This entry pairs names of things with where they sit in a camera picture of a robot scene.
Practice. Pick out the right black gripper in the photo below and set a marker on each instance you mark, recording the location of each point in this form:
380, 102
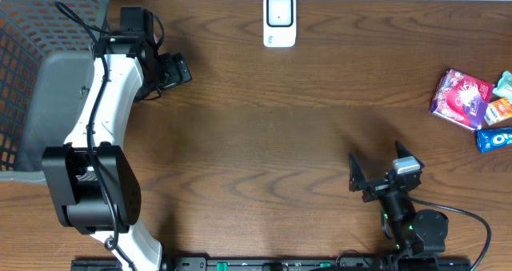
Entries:
357, 180

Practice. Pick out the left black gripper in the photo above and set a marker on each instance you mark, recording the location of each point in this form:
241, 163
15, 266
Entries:
176, 71

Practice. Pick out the red purple snack packet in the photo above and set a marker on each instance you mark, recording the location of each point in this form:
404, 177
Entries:
461, 99

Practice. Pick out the blue snack bar wrapper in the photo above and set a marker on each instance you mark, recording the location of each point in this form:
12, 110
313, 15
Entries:
492, 139

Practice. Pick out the small orange snack packet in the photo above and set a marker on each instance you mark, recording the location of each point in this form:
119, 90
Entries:
498, 111

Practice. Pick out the mint green snack packet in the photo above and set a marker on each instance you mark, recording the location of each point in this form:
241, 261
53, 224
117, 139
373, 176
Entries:
504, 87

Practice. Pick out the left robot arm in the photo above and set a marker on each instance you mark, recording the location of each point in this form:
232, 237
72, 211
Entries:
91, 183

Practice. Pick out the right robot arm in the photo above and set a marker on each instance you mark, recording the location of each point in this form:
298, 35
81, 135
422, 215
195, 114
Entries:
419, 235

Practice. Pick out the white barcode scanner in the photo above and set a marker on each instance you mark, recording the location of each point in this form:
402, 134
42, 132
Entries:
279, 23

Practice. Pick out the grey plastic mesh basket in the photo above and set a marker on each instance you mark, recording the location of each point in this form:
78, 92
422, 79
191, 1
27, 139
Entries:
47, 69

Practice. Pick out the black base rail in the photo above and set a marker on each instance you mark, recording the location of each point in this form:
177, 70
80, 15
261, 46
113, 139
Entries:
343, 263

